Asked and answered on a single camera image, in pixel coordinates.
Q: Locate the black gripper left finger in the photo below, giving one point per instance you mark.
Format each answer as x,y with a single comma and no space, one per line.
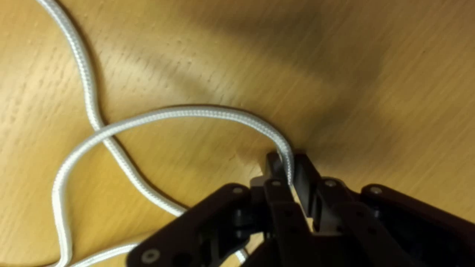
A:
213,222

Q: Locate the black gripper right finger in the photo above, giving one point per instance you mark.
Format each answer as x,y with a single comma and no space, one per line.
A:
387,222

